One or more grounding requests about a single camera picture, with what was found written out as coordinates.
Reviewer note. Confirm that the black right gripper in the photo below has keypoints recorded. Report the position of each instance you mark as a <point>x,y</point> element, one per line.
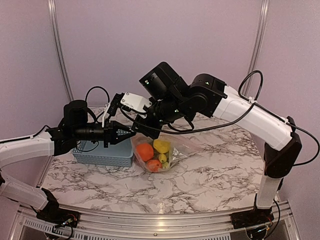
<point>153,132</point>

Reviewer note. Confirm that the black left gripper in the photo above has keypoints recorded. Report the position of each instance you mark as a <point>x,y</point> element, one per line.
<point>110,133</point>

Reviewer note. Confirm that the orange toy fruit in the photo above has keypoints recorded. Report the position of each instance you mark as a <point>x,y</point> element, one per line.
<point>145,151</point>

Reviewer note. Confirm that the yellow toy lemon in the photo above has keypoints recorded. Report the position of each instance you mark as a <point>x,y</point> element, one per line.
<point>161,146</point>

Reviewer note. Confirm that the clear zip top bag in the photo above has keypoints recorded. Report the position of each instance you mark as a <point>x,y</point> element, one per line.
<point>181,149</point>

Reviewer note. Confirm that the green orange toy mango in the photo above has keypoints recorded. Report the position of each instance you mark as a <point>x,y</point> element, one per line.
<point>153,165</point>

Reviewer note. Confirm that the yellow toy bananas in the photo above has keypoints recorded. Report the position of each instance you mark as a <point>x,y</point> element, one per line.
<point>165,160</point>

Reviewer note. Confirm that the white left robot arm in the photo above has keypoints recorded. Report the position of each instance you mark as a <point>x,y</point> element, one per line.
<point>52,142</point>

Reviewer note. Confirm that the grey plastic basket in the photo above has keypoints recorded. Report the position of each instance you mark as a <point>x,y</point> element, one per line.
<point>119,155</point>

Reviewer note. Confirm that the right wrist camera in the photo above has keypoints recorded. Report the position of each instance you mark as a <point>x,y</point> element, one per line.
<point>162,83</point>

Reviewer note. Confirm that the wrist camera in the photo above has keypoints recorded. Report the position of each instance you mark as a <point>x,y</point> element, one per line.
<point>75,114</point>
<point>162,83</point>

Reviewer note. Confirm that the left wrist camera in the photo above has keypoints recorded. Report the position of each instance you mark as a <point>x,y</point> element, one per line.
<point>75,114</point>

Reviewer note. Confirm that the aluminium front rail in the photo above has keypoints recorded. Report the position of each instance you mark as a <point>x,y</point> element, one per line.
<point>108,225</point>

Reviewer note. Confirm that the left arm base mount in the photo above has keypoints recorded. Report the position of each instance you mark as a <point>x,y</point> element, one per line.
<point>58,216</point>

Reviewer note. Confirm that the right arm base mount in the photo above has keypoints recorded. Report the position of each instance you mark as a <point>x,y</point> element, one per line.
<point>250,218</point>

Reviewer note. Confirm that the left aluminium frame post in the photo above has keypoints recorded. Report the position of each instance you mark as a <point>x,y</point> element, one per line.
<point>59,50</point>

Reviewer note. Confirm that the aluminium frame post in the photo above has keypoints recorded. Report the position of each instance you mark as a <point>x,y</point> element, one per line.
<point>261,29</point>
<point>59,50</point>

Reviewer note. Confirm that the right aluminium frame post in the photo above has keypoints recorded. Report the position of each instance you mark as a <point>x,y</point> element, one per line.
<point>261,29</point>

